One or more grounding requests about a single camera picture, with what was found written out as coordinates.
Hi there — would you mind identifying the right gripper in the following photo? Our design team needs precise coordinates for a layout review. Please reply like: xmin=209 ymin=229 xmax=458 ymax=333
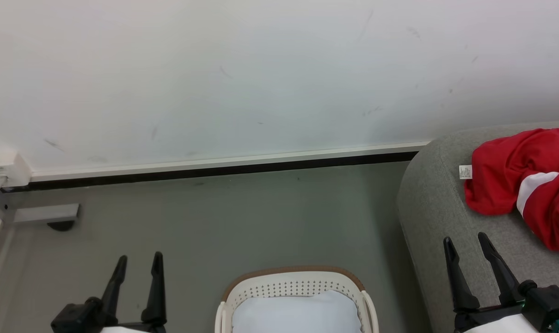
xmin=442 ymin=232 xmax=539 ymax=333

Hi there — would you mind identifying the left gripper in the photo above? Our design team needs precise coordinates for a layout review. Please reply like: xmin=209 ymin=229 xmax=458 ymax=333
xmin=99 ymin=252 xmax=167 ymax=333

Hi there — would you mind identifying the red jacket with white stripes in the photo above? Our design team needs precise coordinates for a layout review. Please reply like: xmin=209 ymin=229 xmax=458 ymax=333
xmin=458 ymin=127 xmax=559 ymax=254

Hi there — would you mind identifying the cream plastic laundry basket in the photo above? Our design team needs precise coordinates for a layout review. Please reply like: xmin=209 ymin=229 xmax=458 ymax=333
xmin=215 ymin=266 xmax=380 ymax=333

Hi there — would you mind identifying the grey fabric sofa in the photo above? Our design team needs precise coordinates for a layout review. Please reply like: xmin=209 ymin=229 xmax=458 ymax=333
xmin=396 ymin=121 xmax=559 ymax=333

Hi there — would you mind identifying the white and black baseboard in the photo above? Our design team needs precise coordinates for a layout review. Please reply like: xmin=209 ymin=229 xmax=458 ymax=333
xmin=1 ymin=141 xmax=431 ymax=193

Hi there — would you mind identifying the pale blue cloth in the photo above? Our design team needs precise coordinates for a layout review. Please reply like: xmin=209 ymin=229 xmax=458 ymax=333
xmin=232 ymin=290 xmax=363 ymax=333

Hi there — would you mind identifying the grey metal floor bracket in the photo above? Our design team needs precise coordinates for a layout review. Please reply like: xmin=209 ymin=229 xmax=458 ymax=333
xmin=13 ymin=203 xmax=80 ymax=232

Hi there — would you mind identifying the white wall box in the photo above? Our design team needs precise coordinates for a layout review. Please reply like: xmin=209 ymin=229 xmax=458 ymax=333
xmin=0 ymin=152 xmax=33 ymax=189

